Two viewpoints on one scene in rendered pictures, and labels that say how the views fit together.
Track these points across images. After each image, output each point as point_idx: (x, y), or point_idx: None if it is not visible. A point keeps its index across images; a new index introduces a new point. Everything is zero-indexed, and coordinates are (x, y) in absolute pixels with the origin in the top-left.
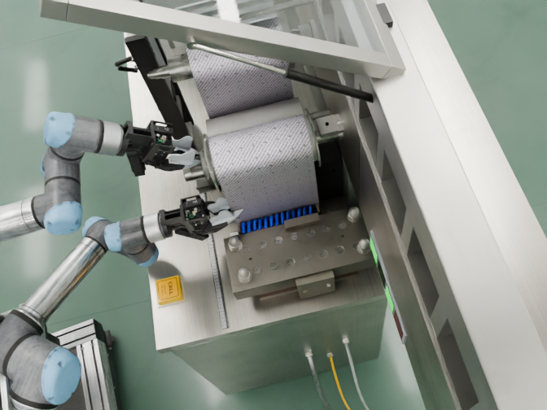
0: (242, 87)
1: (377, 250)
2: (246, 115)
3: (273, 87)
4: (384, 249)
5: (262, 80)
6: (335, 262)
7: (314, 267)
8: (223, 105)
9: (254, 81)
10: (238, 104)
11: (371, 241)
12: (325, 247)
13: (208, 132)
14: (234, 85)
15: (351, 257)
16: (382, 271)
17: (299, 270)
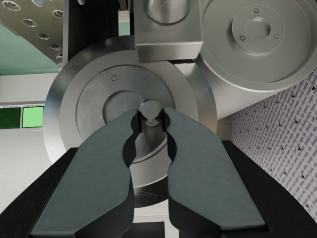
0: (266, 150)
1: (26, 131)
2: (233, 112)
3: (241, 133)
4: (14, 159)
5: (249, 153)
6: (36, 43)
7: (18, 28)
8: (292, 106)
9: (256, 157)
10: (271, 103)
11: (38, 122)
12: (53, 38)
13: (251, 92)
14: (276, 165)
15: (48, 52)
16: (7, 127)
17: (3, 14)
